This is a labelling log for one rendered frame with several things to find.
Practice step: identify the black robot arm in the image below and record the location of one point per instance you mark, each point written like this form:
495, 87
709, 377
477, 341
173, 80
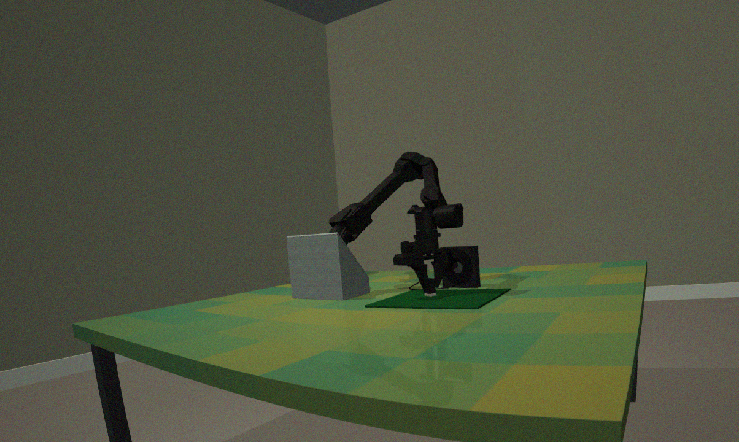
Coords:
352, 220

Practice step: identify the black cable with plug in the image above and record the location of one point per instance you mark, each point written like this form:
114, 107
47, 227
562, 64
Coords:
430, 286

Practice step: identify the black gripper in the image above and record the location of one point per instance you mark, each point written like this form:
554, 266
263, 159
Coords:
427, 243

